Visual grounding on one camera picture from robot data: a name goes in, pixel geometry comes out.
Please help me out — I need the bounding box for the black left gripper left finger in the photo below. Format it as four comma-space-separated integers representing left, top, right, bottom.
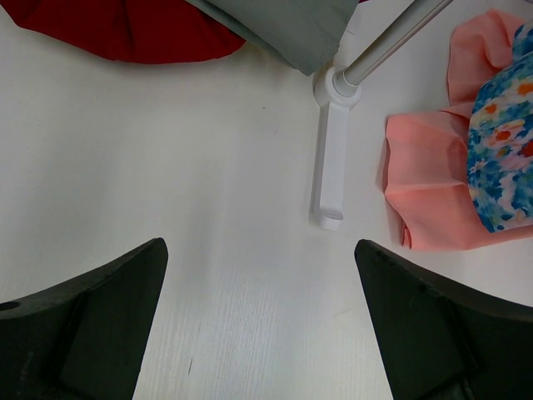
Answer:
1, 238, 168, 399

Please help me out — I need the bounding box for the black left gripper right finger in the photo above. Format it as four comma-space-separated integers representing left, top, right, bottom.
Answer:
354, 239, 532, 399

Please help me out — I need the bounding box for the salmon pink skirt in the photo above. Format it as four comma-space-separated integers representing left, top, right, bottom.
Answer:
384, 9, 532, 251

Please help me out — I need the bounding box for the grey skirt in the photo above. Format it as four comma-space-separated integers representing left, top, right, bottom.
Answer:
190, 0, 359, 76

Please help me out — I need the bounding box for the blue floral skirt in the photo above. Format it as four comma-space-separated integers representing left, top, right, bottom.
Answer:
467, 21, 532, 233

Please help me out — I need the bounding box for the silver white clothes rack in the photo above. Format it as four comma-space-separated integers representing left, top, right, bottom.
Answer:
311, 0, 450, 231

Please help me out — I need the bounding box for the red cloth garment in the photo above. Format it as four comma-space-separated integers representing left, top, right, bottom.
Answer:
1, 0, 251, 64

